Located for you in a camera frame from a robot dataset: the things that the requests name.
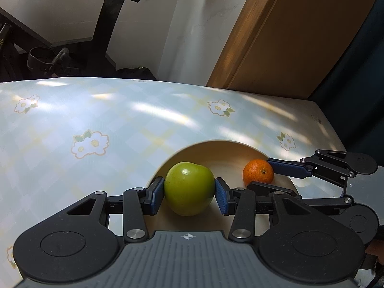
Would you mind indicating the small mandarin orange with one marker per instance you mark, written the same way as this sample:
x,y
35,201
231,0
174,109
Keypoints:
x,y
258,171

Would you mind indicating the green apple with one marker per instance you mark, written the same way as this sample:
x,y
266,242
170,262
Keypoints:
x,y
189,189

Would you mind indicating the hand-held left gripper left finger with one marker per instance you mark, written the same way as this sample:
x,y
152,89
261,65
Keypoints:
x,y
156,198

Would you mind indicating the cream oval plate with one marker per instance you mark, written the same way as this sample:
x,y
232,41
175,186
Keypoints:
x,y
222,159

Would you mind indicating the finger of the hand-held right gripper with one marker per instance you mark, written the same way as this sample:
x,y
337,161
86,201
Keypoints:
x,y
288,168
279,187

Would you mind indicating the black exercise bike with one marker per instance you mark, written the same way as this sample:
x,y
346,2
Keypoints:
x,y
103,36

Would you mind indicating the dark teal cloth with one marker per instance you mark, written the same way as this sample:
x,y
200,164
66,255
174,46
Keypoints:
x,y
360,81

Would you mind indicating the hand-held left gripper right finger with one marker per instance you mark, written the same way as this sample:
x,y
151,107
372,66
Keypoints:
x,y
220,197

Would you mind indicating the wooden chair back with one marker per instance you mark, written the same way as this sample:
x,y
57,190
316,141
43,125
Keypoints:
x,y
285,36

